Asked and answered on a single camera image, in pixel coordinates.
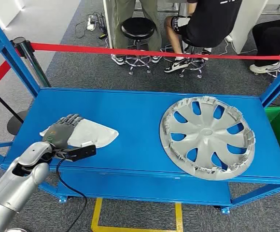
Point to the black round stool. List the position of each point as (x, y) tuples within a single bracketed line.
[(137, 28)]

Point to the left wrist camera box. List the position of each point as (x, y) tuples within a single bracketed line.
[(84, 152)]

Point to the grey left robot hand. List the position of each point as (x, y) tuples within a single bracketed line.
[(57, 134)]

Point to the white power strip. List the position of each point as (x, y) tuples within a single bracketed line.
[(90, 24)]

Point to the chrome stanchion post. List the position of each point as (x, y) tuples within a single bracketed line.
[(31, 60)]

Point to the white desk side panel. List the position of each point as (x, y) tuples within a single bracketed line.
[(107, 22), (246, 25)]

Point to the white curved plastic part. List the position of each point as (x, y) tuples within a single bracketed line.
[(93, 134)]

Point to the person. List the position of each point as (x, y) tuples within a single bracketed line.
[(270, 38), (210, 22), (121, 19)]

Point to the black power adapter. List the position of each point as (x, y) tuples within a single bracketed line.
[(103, 36)]

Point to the grey wheel hubcap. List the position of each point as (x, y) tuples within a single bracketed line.
[(205, 131)]

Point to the blue metal shelf rack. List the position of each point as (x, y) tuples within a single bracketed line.
[(135, 121)]

